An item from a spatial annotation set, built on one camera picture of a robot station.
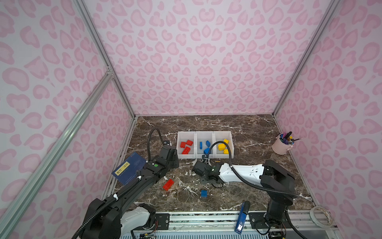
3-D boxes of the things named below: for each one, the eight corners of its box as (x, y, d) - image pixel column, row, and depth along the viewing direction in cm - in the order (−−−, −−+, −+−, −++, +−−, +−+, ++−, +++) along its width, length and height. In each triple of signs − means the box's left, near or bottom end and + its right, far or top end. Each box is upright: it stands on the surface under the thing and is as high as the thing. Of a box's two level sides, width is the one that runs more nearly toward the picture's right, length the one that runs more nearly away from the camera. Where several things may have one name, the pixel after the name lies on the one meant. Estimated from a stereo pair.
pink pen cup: (274, 155, 99) (283, 144, 88) (270, 145, 104) (278, 132, 93) (286, 155, 99) (297, 144, 88) (282, 145, 104) (291, 132, 93)
